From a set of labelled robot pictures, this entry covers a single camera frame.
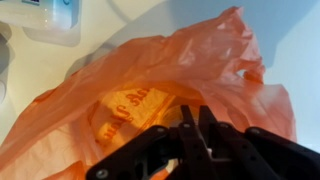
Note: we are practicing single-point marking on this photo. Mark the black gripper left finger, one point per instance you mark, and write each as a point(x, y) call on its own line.
point(160, 153)

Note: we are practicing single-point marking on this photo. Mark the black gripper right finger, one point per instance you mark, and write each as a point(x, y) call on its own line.
point(260, 156)

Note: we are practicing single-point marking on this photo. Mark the orange plastic bag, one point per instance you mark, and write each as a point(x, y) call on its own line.
point(186, 56)

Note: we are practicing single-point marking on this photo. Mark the yellow paper with red print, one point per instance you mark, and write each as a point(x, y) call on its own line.
point(133, 110)

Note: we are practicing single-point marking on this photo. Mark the clear blue plastic box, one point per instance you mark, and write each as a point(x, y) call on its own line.
point(50, 16)

